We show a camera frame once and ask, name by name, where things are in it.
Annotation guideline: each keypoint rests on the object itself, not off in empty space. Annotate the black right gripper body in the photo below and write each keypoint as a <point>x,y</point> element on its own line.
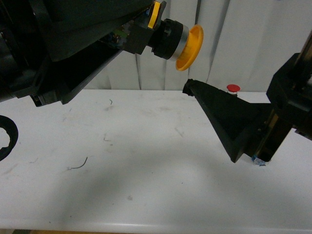
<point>290,95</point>

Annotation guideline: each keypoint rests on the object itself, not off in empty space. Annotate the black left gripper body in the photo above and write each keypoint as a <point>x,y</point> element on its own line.
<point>22,51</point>

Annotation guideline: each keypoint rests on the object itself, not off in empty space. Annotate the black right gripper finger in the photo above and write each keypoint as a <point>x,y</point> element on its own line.
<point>238,123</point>

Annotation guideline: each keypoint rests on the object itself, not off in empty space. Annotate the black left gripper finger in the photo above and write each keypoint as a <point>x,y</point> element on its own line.
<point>63,80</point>
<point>66,27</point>

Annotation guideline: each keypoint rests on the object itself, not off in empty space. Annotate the yellow mushroom push button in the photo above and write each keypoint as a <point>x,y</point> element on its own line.
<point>168,39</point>

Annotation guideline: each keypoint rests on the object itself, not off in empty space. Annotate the red mushroom push button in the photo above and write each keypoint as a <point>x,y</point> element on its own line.
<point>233,89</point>

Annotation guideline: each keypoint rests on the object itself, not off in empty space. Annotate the green mushroom push button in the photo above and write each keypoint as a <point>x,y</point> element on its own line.
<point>258,161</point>

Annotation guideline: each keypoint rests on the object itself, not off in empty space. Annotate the white pleated curtain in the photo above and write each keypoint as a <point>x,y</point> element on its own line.
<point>245,43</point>

